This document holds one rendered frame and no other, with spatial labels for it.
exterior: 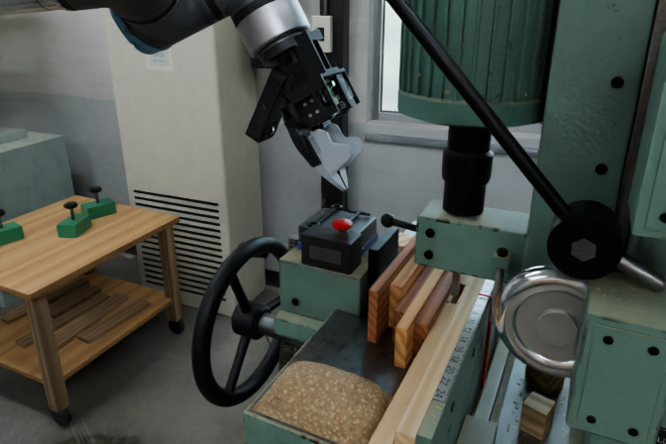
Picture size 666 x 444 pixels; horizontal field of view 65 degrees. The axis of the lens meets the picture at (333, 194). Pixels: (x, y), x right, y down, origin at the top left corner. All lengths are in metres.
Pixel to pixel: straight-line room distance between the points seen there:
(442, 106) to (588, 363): 0.28
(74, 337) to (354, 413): 1.68
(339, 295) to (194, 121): 1.49
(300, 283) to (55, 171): 2.22
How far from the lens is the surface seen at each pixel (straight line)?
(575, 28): 0.56
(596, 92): 0.57
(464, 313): 0.71
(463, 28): 0.56
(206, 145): 2.16
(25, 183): 2.80
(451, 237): 0.67
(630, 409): 0.54
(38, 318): 1.85
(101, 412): 2.10
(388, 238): 0.78
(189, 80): 2.14
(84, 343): 2.13
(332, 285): 0.77
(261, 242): 0.88
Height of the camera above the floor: 1.32
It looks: 20 degrees down
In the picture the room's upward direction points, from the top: straight up
